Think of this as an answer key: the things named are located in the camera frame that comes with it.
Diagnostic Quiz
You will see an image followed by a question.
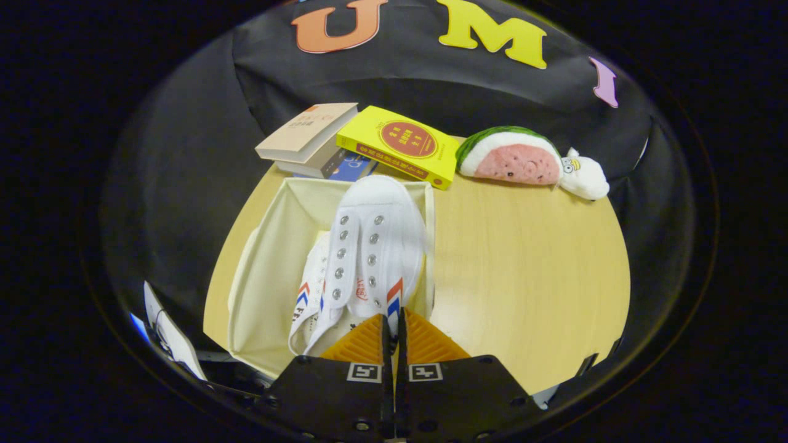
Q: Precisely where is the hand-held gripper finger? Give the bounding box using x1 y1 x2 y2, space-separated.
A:
395 306 545 443
255 313 396 443

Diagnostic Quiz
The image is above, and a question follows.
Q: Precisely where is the white canvas shoe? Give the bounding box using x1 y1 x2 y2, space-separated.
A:
305 175 428 356
288 231 345 356

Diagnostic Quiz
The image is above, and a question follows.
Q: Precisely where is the cream fabric storage box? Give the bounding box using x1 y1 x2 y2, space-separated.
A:
227 177 436 379

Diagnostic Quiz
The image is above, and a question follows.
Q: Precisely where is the blue book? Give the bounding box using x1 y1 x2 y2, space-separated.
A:
294 153 379 183

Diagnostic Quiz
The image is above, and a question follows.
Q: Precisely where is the grey book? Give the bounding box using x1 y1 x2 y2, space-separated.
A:
274 146 352 180

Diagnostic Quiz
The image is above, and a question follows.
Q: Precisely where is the yellow book with red circle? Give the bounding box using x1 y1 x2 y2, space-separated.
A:
336 105 461 191

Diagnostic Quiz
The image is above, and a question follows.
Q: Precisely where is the watermelon slice plush toy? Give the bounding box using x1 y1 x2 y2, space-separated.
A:
456 126 564 186

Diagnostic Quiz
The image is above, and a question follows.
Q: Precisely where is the beige book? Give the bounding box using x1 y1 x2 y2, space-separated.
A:
255 102 359 164

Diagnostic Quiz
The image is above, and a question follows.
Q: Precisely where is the computer monitor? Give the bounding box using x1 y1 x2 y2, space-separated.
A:
129 313 151 345

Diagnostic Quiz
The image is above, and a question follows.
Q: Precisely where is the small white plush toy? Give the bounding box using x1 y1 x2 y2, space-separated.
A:
557 146 610 201

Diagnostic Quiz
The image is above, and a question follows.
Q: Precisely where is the white device with cable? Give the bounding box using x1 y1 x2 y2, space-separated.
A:
143 281 208 382

